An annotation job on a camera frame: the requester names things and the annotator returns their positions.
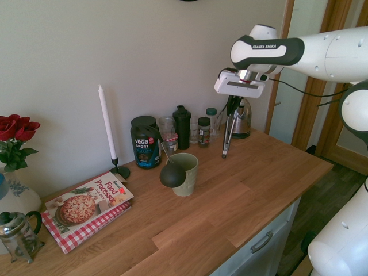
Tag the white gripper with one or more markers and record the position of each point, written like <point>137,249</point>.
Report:
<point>241,86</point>

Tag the jar with green lid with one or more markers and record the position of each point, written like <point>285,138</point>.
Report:
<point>211,115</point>

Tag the black ladle with steel shaft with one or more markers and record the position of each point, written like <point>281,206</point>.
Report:
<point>172,175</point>

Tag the clear empty glass jar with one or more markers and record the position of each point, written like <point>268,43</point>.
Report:
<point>166,123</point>

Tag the jar with red checked lid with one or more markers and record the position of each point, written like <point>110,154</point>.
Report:
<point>171,142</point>

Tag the stainless steel kettle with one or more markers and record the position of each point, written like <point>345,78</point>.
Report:
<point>243,120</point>

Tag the spice jar with dark lid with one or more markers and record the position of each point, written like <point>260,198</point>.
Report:
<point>204,132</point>

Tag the black shaker bottle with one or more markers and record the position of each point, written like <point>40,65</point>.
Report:
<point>182,129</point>

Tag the green ribbed utensil holder cup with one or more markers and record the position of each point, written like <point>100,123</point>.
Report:
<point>188,172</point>

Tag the red white checked book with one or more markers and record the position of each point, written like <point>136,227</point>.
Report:
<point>83,235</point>

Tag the Food Processor cookbook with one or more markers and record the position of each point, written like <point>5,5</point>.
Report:
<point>83,204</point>

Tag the wooden door frame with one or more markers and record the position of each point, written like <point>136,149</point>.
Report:
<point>313,115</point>

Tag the glass French press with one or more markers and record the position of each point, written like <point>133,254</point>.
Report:
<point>17,235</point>

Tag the black candle holder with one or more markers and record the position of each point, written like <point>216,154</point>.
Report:
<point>119,169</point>

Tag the small clear drinking glass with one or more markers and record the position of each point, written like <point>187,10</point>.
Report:
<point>194,129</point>

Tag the white vase with blue print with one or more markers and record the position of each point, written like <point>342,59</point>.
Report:
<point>17,192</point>

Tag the black round wall clock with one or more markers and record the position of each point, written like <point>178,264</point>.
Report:
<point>188,0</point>

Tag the red roses bouquet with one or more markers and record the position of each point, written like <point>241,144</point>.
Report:
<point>13,138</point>

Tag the white cabinet drawer front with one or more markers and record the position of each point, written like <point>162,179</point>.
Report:
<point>258,244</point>

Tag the black Vega Sport protein tub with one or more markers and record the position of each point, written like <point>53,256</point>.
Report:
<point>145,149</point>

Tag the tall white candle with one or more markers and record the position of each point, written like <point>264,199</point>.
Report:
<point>107,123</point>

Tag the steel tongs with black tips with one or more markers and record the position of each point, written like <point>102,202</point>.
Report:
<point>227,135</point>

